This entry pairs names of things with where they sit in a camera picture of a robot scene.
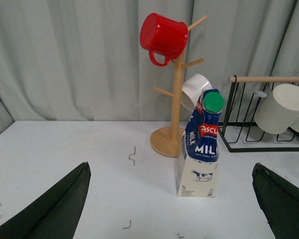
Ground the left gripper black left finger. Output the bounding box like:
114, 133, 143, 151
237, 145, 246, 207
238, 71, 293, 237
0, 162, 91, 239

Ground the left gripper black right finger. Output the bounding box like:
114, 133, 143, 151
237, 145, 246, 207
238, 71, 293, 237
252, 163, 299, 239

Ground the milk carton green cap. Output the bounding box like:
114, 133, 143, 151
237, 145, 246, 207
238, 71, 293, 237
175, 89, 225, 198

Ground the cream ribbed mug left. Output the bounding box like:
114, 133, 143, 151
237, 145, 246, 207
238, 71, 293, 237
254, 84, 299, 134

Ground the wooden mug tree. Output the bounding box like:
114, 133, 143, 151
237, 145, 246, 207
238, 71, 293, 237
149, 14, 208, 158

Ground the white enamel mug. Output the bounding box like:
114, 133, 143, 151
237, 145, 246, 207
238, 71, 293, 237
181, 74, 212, 112

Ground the grey curtain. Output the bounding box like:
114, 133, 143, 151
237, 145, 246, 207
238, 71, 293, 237
0, 0, 299, 134

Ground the red mug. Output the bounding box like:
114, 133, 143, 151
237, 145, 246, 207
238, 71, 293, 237
139, 12, 189, 67

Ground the black wire mug rack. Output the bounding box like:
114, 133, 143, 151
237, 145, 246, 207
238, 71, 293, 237
219, 76, 299, 152

